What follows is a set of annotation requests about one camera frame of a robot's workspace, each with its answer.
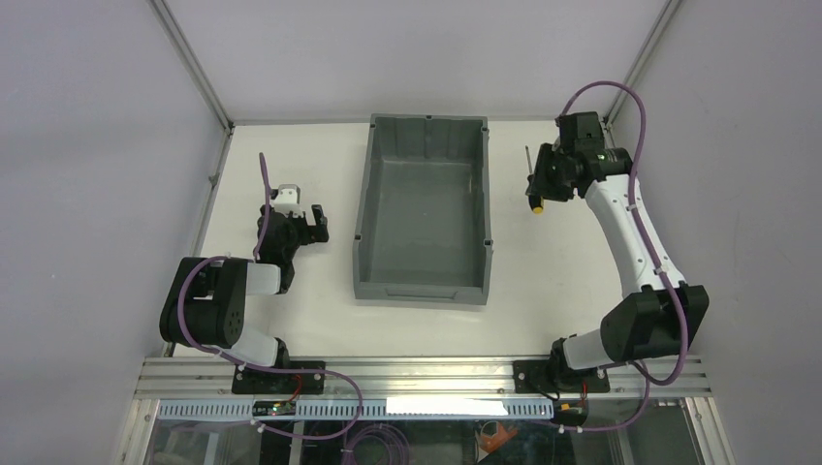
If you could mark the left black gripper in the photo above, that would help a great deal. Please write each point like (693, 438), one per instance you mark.
(302, 227)

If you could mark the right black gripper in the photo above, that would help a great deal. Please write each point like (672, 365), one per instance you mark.
(542, 174)

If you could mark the black yellow handled screwdriver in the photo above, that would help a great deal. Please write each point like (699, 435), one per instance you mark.
(535, 202)

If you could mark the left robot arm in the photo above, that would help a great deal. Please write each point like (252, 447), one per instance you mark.
(205, 306)

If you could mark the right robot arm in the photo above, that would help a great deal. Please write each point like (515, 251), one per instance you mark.
(659, 312)

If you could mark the grey plastic bin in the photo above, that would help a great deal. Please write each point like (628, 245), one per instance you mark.
(423, 230)

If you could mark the orange object under table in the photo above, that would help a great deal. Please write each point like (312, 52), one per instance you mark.
(492, 435)

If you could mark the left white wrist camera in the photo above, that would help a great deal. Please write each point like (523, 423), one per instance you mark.
(285, 200)

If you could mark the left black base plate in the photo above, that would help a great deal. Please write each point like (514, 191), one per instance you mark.
(247, 381)

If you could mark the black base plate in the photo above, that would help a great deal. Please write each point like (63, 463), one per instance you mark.
(247, 381)
(552, 376)

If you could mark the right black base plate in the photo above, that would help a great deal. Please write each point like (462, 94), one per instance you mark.
(552, 376)

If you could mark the white slotted cable duct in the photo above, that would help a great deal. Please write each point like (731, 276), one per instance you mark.
(391, 408)

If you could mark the aluminium frame rail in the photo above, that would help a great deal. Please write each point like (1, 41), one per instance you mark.
(204, 377)

